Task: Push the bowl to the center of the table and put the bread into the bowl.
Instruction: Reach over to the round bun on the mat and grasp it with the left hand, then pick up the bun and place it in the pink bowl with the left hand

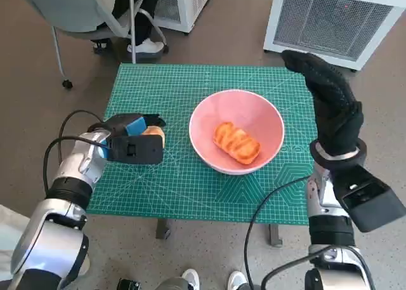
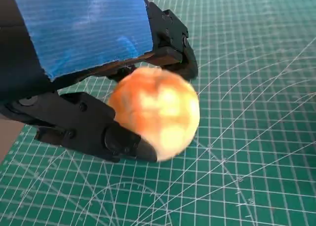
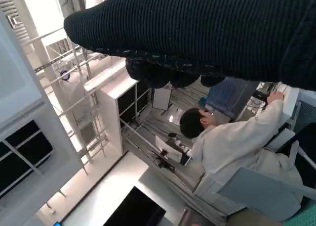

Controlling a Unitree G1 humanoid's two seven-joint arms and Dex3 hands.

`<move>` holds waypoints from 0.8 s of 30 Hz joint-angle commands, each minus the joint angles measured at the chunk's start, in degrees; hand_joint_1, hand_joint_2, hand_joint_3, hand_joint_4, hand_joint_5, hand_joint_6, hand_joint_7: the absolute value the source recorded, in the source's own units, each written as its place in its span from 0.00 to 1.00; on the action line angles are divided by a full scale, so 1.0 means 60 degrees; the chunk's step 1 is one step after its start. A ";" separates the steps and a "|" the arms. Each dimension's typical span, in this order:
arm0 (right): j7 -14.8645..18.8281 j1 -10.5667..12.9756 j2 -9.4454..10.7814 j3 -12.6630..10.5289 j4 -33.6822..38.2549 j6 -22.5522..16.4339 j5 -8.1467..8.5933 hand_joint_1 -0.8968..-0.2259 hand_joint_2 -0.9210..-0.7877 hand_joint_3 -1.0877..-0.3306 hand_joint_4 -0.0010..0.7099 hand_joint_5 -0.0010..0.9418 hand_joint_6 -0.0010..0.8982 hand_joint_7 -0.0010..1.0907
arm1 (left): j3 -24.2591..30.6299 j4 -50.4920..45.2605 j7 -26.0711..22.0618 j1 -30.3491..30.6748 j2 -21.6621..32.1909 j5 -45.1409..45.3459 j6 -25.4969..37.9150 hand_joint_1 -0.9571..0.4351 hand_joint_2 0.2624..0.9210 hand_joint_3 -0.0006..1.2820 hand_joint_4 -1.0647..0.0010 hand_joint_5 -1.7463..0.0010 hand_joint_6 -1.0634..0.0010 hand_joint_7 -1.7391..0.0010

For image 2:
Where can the green cutting mat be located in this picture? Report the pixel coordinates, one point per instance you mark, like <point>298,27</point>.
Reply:
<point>247,112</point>

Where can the round toy bread bun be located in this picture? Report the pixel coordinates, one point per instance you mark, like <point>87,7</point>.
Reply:
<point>158,112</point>

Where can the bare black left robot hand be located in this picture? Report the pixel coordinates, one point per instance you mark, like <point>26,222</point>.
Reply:
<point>81,30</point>

